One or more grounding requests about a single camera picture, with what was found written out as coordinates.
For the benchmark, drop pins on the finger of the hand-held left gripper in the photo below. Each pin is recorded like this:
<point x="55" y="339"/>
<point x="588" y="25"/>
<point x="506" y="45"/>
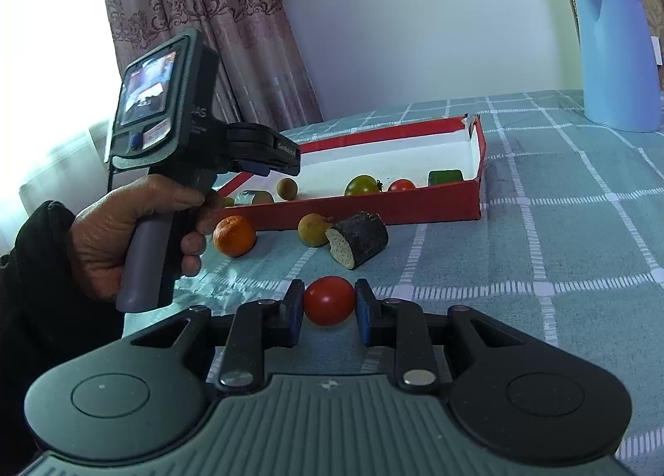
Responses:
<point x="288" y="158"/>

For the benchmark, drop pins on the red shallow cardboard box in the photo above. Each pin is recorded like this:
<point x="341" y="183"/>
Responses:
<point x="394" y="209"/>

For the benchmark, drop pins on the light blue kettle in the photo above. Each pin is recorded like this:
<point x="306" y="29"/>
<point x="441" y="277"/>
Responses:
<point x="617" y="56"/>

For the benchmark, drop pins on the person's left hand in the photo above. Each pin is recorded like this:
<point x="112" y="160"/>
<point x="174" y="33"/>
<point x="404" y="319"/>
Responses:
<point x="103" y="242"/>

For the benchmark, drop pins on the orange mandarin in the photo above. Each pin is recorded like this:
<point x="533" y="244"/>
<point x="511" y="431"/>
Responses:
<point x="234" y="236"/>

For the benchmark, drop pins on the person's left forearm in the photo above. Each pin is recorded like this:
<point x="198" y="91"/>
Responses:
<point x="36" y="310"/>

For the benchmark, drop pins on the white sheer curtain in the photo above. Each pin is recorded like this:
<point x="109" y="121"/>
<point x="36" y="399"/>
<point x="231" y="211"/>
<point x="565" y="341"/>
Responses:
<point x="41" y="66"/>

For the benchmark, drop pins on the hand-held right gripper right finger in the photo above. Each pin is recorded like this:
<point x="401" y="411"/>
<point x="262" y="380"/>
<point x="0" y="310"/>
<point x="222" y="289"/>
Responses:
<point x="363" y="316"/>

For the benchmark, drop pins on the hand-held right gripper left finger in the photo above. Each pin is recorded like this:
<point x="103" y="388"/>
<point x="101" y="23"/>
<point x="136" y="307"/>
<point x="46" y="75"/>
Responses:
<point x="295" y="311"/>

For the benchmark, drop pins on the green cucumber piece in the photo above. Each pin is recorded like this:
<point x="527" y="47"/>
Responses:
<point x="445" y="177"/>

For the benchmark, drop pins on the brown longan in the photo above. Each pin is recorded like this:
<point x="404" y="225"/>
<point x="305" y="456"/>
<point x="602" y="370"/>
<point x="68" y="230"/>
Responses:
<point x="313" y="231"/>
<point x="287" y="188"/>

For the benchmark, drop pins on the red cherry tomato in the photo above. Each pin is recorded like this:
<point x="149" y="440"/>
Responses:
<point x="329" y="302"/>
<point x="402" y="186"/>

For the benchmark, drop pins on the short dark sugarcane piece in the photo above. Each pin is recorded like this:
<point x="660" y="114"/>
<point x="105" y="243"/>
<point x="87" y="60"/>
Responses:
<point x="363" y="235"/>

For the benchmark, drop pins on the teal checked bedsheet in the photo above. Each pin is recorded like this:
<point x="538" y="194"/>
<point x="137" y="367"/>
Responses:
<point x="570" y="222"/>

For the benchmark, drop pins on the white wall socket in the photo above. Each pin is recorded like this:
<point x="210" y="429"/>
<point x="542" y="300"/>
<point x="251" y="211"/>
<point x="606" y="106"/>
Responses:
<point x="658" y="50"/>

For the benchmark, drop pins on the long dark sugarcane piece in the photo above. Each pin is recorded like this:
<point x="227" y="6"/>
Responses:
<point x="254" y="198"/>

